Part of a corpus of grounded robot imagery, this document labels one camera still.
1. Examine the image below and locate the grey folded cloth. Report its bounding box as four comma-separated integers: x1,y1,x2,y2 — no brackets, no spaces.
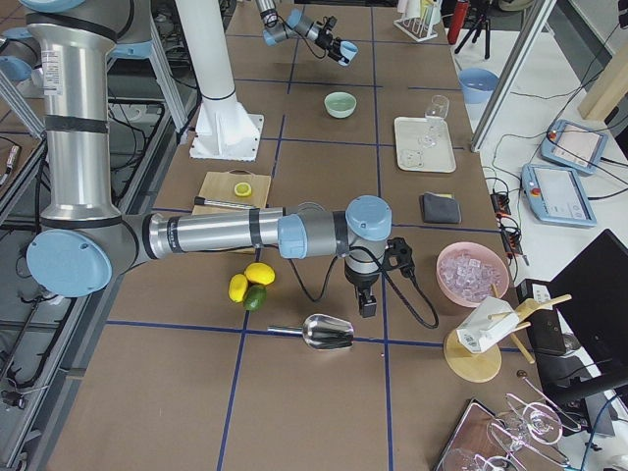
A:
419,192,461,224

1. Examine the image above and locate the silver handled knife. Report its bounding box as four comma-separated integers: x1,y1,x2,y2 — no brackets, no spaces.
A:
193,195,255,210

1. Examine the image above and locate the white wire cup rack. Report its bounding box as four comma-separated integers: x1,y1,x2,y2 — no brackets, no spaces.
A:
393,0,442,43

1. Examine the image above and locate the yellow lemon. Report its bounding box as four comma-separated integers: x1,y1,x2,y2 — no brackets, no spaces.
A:
228,274,249,303
244,262,276,286

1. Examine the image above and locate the green bowl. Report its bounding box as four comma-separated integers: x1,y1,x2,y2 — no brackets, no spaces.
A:
324,91,357,119

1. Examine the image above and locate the wooden paper towel stand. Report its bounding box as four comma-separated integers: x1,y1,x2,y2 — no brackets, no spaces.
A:
444,294,572,383

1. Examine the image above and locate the black camera cable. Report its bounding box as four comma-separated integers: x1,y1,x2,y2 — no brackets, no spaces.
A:
287,254,440,329

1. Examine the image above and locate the cream bear tray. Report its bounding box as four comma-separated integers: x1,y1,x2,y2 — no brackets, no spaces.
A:
393,117,456,174

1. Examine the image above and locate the wooden cutting board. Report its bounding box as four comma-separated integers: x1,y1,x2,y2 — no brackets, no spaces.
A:
180,171,271,254

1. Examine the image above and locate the black tripod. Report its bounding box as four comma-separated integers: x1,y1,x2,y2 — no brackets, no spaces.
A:
453,0,494,60

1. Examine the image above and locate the half lemon slice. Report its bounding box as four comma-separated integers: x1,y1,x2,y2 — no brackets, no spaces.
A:
234,182,253,198

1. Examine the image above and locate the light blue plastic cup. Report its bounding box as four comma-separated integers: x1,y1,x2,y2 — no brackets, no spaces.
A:
340,40,358,65

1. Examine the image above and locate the teach pendant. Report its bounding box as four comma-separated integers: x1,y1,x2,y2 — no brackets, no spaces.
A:
541,119,608,175
521,164,598,228

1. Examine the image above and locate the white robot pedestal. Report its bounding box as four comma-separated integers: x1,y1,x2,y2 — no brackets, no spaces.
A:
176,0,264,162

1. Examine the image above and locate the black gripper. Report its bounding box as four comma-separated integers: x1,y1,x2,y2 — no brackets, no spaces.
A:
316,29,349,66
344,264,380,317

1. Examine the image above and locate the teach pendant far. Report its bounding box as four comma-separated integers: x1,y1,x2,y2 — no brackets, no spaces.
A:
541,119,608,175

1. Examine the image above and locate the black monitor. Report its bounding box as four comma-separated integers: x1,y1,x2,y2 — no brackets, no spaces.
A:
537,228,628,408

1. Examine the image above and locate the silver metal ice scoop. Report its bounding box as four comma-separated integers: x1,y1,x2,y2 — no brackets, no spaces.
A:
267,313,354,350

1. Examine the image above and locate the yellow lemon upper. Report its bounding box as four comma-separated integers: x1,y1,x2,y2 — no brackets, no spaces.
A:
244,262,276,286

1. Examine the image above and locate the blue bowl on desk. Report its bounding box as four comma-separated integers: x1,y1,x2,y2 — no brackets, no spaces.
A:
458,68,499,104

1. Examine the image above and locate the pink bowl of ice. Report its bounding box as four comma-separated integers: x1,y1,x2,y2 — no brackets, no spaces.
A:
436,241,510,307

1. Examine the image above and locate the aluminium frame post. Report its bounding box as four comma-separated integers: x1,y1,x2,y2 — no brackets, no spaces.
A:
470,0,556,152

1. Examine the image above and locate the yellow lemon lower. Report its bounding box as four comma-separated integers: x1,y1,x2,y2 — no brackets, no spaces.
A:
228,274,249,303

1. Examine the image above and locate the teach pendant near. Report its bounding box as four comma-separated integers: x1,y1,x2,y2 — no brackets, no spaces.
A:
521,164,598,228

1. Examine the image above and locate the glass rack with glasses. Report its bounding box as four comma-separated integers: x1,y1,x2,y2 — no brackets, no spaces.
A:
434,392,582,470

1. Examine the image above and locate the clear wine glass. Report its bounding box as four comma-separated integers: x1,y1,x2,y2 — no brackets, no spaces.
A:
420,94,449,148

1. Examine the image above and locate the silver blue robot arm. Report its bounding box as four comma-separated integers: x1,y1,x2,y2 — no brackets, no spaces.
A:
26,1,392,317
255,0,358,67

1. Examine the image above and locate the green lime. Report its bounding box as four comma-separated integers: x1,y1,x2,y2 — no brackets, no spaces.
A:
242,285,267,312

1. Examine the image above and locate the black power strip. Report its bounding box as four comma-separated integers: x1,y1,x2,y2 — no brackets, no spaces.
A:
490,190,529,265

